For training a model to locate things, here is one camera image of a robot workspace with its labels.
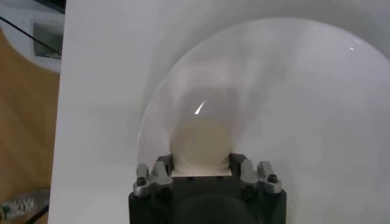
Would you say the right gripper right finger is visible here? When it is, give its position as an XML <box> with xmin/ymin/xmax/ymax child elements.
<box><xmin>229</xmin><ymin>152</ymin><xmax>283</xmax><ymax>195</ymax></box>

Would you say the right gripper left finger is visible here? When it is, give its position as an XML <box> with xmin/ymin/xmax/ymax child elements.
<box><xmin>133</xmin><ymin>153</ymin><xmax>174</xmax><ymax>197</ymax></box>

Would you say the white steamed baozi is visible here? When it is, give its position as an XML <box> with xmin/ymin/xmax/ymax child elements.
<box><xmin>168</xmin><ymin>116</ymin><xmax>235</xmax><ymax>178</ymax></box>

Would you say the white round plate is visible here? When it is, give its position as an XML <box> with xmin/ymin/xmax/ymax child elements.
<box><xmin>136</xmin><ymin>17</ymin><xmax>390</xmax><ymax>224</ymax></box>

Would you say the grey printed floor object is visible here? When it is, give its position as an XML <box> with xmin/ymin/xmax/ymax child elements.
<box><xmin>0</xmin><ymin>187</ymin><xmax>51</xmax><ymax>222</ymax></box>

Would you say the white rounded base unit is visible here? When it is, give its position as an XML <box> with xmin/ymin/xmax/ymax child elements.
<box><xmin>0</xmin><ymin>4</ymin><xmax>65</xmax><ymax>74</ymax></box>

